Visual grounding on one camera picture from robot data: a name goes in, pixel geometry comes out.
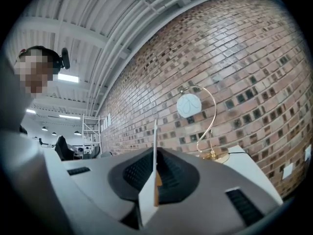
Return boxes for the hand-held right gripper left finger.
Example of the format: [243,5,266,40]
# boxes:
[107,147,156,201]

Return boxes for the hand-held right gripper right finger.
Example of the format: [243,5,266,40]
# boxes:
[157,147,201,205]

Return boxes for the white card stand wooden base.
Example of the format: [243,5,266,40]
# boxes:
[138,119,163,227]

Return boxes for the white metal scaffold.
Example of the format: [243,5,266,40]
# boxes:
[82,114,101,156]

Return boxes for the gold arc lamp white globe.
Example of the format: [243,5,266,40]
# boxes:
[176,86,231,162]

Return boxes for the white side table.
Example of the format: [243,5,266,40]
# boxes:
[220,144,284,201]

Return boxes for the black office chair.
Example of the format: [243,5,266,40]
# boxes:
[54,135,75,161]

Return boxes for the person's head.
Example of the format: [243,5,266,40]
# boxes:
[13,45,62,99]

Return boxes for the white wall sign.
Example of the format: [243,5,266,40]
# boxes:
[100,113,112,132]

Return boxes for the white wall socket plate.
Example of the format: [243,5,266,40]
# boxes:
[282,163,294,180]

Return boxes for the black head camera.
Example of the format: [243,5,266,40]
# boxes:
[61,47,71,70]

